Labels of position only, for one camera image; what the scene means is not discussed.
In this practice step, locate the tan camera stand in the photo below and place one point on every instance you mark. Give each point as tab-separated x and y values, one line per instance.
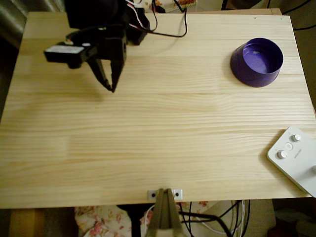
164	214

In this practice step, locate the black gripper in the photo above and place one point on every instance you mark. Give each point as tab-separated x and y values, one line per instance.
114	53

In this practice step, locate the white device with knobs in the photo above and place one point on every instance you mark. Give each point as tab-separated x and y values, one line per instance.
296	168

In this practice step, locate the black pole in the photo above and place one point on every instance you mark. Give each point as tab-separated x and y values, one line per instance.
135	227

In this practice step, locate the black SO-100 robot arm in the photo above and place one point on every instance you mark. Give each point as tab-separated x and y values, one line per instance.
93	12

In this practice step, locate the floral cushion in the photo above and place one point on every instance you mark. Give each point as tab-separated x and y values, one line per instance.
98	222

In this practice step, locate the purple bowl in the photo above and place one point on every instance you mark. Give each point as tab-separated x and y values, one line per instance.
256	80

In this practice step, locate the white metal bracket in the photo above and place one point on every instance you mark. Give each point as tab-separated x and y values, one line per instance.
150	193

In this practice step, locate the wooden table leg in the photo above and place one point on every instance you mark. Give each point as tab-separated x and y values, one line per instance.
22	224

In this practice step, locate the floral cloth with lace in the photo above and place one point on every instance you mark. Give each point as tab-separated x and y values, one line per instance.
170	3

